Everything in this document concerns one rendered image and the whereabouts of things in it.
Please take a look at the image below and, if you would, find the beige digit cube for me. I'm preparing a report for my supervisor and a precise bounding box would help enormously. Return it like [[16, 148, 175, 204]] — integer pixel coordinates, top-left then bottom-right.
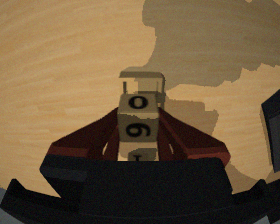
[[117, 94, 159, 143], [128, 153, 148, 161]]

